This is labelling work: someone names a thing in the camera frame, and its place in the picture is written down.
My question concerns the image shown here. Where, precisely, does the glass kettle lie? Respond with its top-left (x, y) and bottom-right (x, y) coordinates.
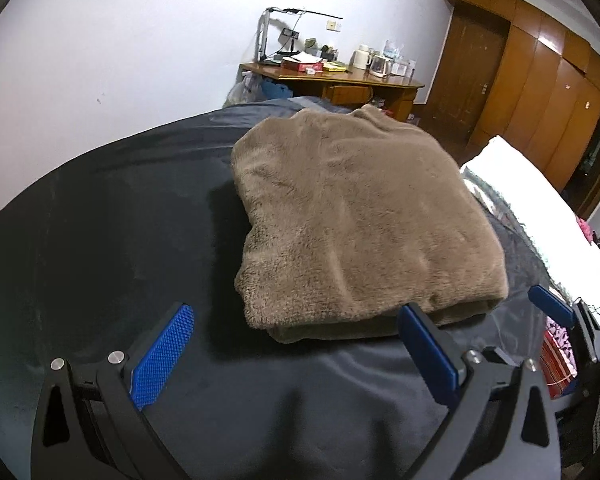
top-left (369, 54), bottom-right (394, 79)

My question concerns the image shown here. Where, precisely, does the brown wooden wardrobe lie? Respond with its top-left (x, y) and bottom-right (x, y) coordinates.
top-left (442, 0), bottom-right (600, 221)

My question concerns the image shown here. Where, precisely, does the wooden desk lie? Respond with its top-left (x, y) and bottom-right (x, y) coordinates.
top-left (239, 62), bottom-right (426, 122)

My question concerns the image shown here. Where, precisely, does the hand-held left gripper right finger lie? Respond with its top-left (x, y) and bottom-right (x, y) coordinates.
top-left (397, 303), bottom-right (563, 480)

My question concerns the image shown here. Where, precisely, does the red flat box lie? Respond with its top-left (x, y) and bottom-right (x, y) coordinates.
top-left (281, 58), bottom-right (325, 73)

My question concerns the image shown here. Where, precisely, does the blue box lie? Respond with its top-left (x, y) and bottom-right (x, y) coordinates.
top-left (260, 80), bottom-right (294, 102)

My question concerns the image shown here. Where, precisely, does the white jug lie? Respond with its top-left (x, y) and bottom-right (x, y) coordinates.
top-left (351, 44), bottom-right (374, 71)

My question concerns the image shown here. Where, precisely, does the clear plastic bag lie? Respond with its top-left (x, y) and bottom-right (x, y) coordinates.
top-left (225, 72), bottom-right (262, 109)

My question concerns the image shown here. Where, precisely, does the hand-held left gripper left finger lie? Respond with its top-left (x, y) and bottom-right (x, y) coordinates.
top-left (30, 302), bottom-right (196, 480)

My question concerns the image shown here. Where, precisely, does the dark brown wooden door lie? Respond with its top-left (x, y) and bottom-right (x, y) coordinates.
top-left (424, 12), bottom-right (511, 147)

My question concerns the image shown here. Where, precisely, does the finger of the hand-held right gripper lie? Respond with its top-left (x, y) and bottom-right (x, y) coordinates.
top-left (528, 285), bottom-right (576, 329)

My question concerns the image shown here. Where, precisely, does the red patterned cloth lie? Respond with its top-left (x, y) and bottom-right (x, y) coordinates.
top-left (540, 316), bottom-right (579, 402)

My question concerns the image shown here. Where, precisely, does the white bed mattress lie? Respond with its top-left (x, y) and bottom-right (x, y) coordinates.
top-left (459, 135), bottom-right (600, 307)

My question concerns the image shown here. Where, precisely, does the brown fleece garment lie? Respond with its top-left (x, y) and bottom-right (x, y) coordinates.
top-left (230, 104), bottom-right (511, 345)

